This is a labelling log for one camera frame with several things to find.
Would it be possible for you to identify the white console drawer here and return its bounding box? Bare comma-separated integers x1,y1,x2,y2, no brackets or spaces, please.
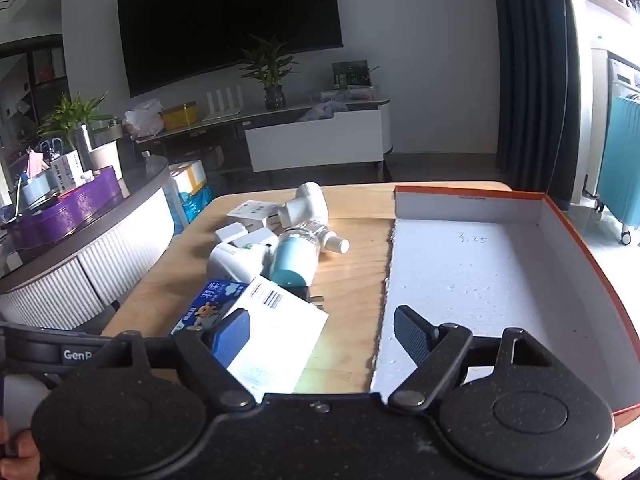
244,108,386,173

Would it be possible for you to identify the teal cylindrical plug adapter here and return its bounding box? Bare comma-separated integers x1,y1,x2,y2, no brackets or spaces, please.
270,237,327,307

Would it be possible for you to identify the blue floss pick box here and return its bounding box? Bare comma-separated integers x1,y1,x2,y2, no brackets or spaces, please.
171,280,246,337

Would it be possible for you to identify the white cube charger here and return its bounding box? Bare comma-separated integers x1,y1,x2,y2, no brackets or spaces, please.
215,225,247,247
244,227,280,252

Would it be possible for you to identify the white router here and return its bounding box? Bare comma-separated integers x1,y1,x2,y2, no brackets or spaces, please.
202,87,247,121

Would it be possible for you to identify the dark glass cabinet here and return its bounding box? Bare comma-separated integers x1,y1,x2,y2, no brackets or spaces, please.
0,35,68,161

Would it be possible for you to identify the white plastic bag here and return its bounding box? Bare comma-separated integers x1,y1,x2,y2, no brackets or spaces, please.
122,99,165,138

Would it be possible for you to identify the white washing machine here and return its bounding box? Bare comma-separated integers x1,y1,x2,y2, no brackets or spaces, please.
607,57,640,101

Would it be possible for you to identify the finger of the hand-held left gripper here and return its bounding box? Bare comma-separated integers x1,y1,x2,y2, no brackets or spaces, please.
0,325,108,377

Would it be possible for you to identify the blue plastic bag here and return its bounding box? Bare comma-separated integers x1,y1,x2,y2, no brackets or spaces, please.
170,185,213,233

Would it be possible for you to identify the green printed box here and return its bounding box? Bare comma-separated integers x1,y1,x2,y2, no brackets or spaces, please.
332,60,372,90

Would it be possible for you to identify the leafy green plant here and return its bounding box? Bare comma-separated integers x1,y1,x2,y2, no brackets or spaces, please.
37,92,116,151

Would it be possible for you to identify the pale crumpled cloth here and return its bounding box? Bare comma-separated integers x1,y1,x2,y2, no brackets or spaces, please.
299,101,348,122

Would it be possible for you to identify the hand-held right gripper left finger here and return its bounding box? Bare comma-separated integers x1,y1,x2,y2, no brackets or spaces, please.
102,309,257,411

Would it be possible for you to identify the black wall television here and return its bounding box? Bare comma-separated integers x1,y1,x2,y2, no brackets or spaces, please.
116,0,345,99

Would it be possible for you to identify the white television console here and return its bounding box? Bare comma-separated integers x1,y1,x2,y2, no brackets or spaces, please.
134,94,396,181

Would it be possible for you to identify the round ribbed coffee table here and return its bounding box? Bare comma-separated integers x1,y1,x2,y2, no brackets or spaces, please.
0,155,176,332

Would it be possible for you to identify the white plug-in heater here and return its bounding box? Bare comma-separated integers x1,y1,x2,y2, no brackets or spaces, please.
277,182,330,229

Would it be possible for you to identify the white round plug adapter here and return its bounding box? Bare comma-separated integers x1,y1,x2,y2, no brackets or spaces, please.
206,242,266,285

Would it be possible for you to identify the steel bottle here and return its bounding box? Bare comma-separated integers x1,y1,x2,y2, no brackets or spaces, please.
75,122,96,171

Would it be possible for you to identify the white paper cup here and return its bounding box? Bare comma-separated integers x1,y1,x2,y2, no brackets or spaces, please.
89,140,123,181

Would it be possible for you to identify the teal paper box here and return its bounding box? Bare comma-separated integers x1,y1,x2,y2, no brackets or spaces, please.
220,275,330,395

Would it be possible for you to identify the purple box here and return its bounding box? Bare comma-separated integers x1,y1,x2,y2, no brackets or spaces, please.
10,167,123,251

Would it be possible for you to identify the clear plastic case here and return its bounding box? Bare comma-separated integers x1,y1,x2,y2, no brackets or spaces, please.
320,87,378,103

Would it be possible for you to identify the black appliance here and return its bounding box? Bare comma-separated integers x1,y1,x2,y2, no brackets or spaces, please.
117,137,139,181

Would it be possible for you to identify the orange cardboard box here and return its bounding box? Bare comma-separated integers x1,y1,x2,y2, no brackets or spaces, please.
370,182,640,431

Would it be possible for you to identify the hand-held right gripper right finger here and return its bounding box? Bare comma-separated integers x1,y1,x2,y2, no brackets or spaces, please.
387,305,548,408

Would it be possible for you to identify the clear liquid bottle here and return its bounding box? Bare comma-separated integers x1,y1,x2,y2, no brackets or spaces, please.
277,225,351,261

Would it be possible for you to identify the person's left hand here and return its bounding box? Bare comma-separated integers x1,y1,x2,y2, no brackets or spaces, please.
0,417,44,480

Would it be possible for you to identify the dark curtain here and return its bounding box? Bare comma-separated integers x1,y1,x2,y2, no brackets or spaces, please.
489,0,581,211

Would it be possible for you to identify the potted plant in dark vase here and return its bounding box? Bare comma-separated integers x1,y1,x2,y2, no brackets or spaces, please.
237,34,302,111

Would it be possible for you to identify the cardboard box with yellow print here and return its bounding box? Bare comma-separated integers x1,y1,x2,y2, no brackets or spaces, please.
169,160,208,196

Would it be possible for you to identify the white power adapter box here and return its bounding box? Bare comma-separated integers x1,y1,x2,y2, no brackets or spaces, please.
226,201,282,230

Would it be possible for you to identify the white and blue carton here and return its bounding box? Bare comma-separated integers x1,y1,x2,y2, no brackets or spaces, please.
50,150,83,193

